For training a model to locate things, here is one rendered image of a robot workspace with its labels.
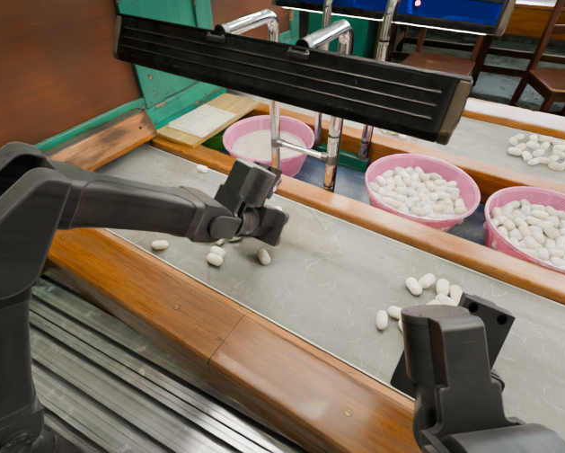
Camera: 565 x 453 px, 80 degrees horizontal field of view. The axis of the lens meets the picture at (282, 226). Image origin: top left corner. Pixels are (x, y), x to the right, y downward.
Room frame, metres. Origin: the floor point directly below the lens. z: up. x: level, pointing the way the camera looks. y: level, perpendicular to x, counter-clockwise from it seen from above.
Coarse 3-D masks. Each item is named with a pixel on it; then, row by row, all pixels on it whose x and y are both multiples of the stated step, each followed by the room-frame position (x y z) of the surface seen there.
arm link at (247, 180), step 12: (240, 168) 0.44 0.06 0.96; (252, 168) 0.43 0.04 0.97; (264, 168) 0.48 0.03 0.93; (228, 180) 0.43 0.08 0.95; (240, 180) 0.42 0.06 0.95; (252, 180) 0.43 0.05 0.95; (264, 180) 0.43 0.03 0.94; (216, 192) 0.43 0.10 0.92; (228, 192) 0.42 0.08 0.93; (240, 192) 0.41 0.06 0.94; (252, 192) 0.42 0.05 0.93; (264, 192) 0.43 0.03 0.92; (228, 204) 0.40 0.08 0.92; (240, 204) 0.40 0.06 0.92; (252, 204) 0.41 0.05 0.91; (216, 228) 0.35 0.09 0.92; (228, 228) 0.36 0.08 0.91
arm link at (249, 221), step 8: (240, 208) 0.41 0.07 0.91; (248, 208) 0.43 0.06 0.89; (240, 216) 0.40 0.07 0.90; (248, 216) 0.41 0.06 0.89; (256, 216) 0.43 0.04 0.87; (240, 224) 0.39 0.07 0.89; (248, 224) 0.40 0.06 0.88; (256, 224) 0.42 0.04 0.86; (240, 232) 0.39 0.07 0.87; (248, 232) 0.41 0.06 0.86
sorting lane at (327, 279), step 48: (144, 240) 0.50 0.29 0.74; (240, 240) 0.50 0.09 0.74; (288, 240) 0.50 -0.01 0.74; (336, 240) 0.50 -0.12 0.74; (384, 240) 0.50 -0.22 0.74; (240, 288) 0.38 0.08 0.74; (288, 288) 0.38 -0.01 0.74; (336, 288) 0.38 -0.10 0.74; (384, 288) 0.38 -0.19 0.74; (432, 288) 0.38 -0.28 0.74; (480, 288) 0.38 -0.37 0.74; (336, 336) 0.28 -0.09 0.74; (384, 336) 0.28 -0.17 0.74; (528, 336) 0.28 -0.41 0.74; (384, 384) 0.20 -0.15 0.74; (528, 384) 0.20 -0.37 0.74
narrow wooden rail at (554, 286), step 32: (192, 160) 0.80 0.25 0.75; (224, 160) 0.77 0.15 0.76; (288, 192) 0.64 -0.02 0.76; (320, 192) 0.63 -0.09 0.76; (384, 224) 0.52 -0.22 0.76; (416, 224) 0.52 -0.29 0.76; (448, 256) 0.44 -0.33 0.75; (480, 256) 0.43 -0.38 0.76; (512, 256) 0.43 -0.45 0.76; (544, 288) 0.36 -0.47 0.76
